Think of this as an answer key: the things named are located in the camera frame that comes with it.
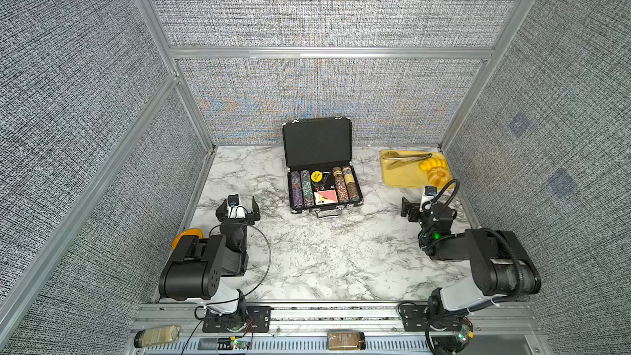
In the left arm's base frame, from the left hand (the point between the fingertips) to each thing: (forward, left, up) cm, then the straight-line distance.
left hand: (242, 196), depth 88 cm
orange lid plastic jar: (-12, +16, -2) cm, 20 cm away
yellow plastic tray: (+18, -70, -14) cm, 74 cm away
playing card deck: (+4, -30, -9) cm, 32 cm away
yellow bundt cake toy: (+11, -79, -8) cm, 80 cm away
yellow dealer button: (+14, -27, -8) cm, 32 cm away
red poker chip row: (+7, -37, -8) cm, 39 cm away
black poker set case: (+23, -28, -5) cm, 37 cm away
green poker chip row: (+6, -23, -8) cm, 25 cm away
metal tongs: (+25, -69, -12) cm, 75 cm away
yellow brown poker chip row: (+9, -41, -7) cm, 43 cm away
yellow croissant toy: (+20, -79, -9) cm, 82 cm away
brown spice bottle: (-43, -33, -7) cm, 55 cm away
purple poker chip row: (+5, -19, -8) cm, 21 cm away
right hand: (+1, -65, -2) cm, 65 cm away
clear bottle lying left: (-40, +18, -7) cm, 45 cm away
